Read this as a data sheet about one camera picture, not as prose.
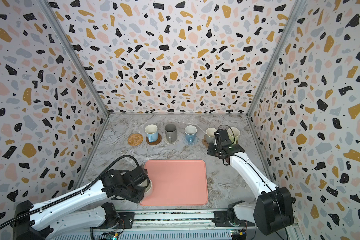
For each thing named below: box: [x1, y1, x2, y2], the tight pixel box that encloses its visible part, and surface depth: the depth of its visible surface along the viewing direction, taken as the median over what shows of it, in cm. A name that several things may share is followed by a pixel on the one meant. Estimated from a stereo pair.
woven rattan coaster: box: [127, 133, 144, 147], surface depth 108 cm
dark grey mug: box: [165, 123, 177, 143], surface depth 99 cm
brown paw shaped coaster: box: [202, 138, 209, 148], surface depth 106 cm
